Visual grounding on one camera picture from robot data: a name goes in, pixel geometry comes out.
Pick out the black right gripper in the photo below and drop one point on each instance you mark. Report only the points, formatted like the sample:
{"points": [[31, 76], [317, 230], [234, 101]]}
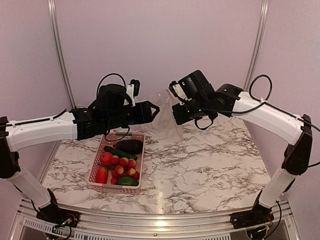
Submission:
{"points": [[180, 118]]}

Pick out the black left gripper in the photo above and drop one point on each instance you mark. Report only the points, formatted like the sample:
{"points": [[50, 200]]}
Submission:
{"points": [[144, 114]]}

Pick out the clear zip top bag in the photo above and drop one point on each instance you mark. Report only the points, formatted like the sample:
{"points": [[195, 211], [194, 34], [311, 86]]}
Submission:
{"points": [[164, 125]]}

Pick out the red lychee fruit bunch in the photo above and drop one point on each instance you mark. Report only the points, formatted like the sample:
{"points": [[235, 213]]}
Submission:
{"points": [[119, 167]]}

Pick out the red toy tomato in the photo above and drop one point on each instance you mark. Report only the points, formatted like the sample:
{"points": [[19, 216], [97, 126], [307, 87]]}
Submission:
{"points": [[105, 158]]}

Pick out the pink perforated plastic basket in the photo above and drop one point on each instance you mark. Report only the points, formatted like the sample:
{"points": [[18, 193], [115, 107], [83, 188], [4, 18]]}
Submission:
{"points": [[109, 188]]}

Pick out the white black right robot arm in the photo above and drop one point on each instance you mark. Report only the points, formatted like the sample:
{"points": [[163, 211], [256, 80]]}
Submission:
{"points": [[294, 129]]}

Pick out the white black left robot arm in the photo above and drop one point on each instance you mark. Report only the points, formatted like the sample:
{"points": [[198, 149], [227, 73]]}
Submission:
{"points": [[17, 135]]}

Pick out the dark purple toy eggplant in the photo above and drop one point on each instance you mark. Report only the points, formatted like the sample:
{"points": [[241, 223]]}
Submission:
{"points": [[130, 146]]}

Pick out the green toy cucumber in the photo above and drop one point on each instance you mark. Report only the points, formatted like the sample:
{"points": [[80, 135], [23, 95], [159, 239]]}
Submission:
{"points": [[119, 153]]}

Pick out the green toy avocado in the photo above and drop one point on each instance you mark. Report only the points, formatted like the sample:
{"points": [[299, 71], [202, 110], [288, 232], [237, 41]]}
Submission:
{"points": [[127, 181]]}

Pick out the red orange toy mango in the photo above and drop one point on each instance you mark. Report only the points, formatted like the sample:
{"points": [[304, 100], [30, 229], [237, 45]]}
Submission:
{"points": [[101, 175]]}

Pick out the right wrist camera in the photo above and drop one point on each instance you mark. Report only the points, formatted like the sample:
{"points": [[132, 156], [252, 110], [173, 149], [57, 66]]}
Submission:
{"points": [[177, 90]]}

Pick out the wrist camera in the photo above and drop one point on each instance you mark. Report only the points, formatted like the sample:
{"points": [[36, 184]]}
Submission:
{"points": [[132, 90], [177, 90]]}

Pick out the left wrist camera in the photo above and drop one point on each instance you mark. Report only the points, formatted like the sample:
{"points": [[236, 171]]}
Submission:
{"points": [[132, 90]]}

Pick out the right aluminium corner post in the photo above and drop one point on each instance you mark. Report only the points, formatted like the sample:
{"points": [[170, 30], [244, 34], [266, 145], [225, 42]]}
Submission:
{"points": [[259, 38]]}

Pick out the aluminium corner post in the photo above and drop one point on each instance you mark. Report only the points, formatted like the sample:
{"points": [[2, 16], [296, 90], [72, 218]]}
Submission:
{"points": [[59, 51], [259, 38]]}

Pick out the aluminium front frame rail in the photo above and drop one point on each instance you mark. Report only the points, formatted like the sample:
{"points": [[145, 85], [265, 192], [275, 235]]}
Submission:
{"points": [[108, 225]]}

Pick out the left aluminium corner post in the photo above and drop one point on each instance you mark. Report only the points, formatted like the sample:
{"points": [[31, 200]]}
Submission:
{"points": [[59, 51]]}

